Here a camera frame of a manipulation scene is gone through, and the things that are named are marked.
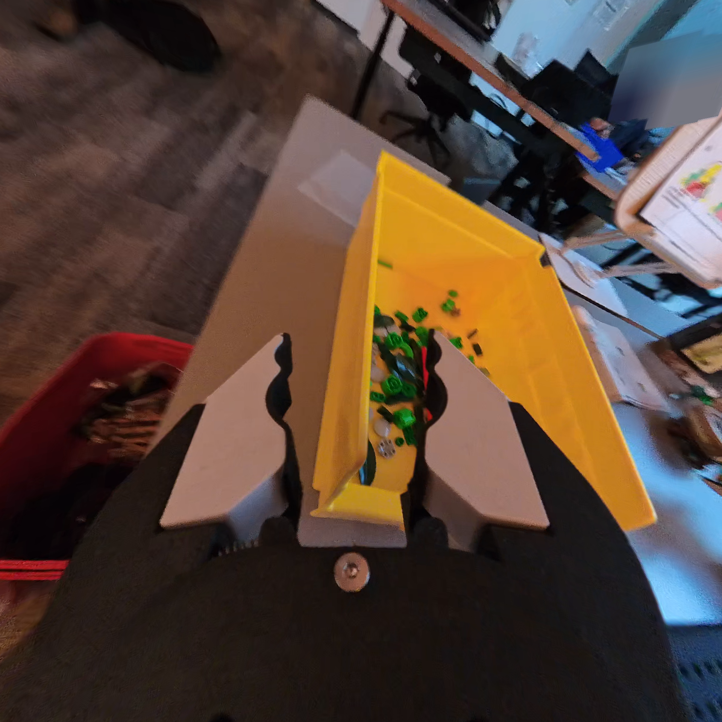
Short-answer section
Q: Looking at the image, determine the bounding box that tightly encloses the large red plastic bin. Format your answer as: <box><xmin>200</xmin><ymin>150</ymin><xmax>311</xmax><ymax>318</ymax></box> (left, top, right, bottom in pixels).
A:
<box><xmin>0</xmin><ymin>332</ymin><xmax>196</xmax><ymax>583</ymax></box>

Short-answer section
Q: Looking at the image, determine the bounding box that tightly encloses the black studded mat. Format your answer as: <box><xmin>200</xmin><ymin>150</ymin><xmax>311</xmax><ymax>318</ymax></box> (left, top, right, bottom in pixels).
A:
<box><xmin>668</xmin><ymin>622</ymin><xmax>722</xmax><ymax>722</ymax></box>

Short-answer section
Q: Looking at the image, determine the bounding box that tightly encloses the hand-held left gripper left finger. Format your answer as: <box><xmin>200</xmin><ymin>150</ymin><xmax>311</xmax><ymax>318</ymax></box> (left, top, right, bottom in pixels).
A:
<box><xmin>159</xmin><ymin>332</ymin><xmax>303</xmax><ymax>547</ymax></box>

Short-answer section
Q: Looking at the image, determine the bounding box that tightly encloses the black office chair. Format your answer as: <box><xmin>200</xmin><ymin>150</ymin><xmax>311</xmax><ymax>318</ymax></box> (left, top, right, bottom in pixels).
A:
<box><xmin>379</xmin><ymin>70</ymin><xmax>454</xmax><ymax>165</ymax></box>

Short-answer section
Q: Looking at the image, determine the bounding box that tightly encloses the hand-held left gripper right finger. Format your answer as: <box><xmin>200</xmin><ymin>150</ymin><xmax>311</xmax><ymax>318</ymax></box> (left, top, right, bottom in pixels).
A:
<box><xmin>407</xmin><ymin>330</ymin><xmax>552</xmax><ymax>547</ymax></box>

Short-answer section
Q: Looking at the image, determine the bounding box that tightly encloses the white stand base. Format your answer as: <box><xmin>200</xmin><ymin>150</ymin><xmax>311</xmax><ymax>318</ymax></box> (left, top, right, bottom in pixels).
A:
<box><xmin>540</xmin><ymin>233</ymin><xmax>631</xmax><ymax>318</ymax></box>

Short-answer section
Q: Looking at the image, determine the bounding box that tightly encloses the yellow plastic bin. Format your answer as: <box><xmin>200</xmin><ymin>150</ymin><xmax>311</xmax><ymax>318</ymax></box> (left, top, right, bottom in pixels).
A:
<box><xmin>309</xmin><ymin>149</ymin><xmax>659</xmax><ymax>532</ymax></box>

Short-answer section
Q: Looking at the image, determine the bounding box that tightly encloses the crumpled packaging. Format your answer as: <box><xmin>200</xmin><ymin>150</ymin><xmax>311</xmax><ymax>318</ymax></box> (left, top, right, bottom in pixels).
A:
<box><xmin>73</xmin><ymin>363</ymin><xmax>184</xmax><ymax>464</ymax></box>

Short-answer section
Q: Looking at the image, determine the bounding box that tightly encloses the round tan-rimmed model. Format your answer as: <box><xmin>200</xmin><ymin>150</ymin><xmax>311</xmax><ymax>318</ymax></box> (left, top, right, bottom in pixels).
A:
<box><xmin>667</xmin><ymin>384</ymin><xmax>722</xmax><ymax>488</ymax></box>

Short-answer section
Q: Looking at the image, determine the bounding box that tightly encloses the pile of small building pieces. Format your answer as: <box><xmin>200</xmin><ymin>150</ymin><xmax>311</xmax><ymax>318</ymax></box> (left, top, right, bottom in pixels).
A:
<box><xmin>369</xmin><ymin>289</ymin><xmax>493</xmax><ymax>487</ymax></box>

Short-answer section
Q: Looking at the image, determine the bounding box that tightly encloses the long wooden table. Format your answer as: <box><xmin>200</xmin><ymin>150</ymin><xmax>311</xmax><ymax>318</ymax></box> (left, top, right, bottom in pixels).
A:
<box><xmin>381</xmin><ymin>0</ymin><xmax>601</xmax><ymax>164</ymax></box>

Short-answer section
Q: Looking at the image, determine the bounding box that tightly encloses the wooden document board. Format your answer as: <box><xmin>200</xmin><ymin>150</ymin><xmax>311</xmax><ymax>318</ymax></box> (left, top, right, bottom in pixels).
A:
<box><xmin>614</xmin><ymin>112</ymin><xmax>722</xmax><ymax>290</ymax></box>

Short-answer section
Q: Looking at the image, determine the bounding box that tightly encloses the instruction booklet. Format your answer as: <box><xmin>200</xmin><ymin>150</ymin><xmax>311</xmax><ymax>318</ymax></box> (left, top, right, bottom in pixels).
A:
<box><xmin>571</xmin><ymin>305</ymin><xmax>673</xmax><ymax>411</ymax></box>

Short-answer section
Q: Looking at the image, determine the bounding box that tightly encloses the grey desk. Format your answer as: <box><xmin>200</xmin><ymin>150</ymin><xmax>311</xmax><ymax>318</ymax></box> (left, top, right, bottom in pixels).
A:
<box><xmin>151</xmin><ymin>95</ymin><xmax>722</xmax><ymax>628</ymax></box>

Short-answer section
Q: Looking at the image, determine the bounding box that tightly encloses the blue plastic bin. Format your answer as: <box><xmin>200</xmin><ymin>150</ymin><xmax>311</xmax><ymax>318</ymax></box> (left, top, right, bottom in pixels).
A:
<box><xmin>576</xmin><ymin>120</ymin><xmax>626</xmax><ymax>171</ymax></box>

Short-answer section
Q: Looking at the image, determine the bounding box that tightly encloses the printed paper sheet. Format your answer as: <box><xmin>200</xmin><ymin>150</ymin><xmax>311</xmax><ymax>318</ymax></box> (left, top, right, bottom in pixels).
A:
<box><xmin>639</xmin><ymin>130</ymin><xmax>722</xmax><ymax>272</ymax></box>

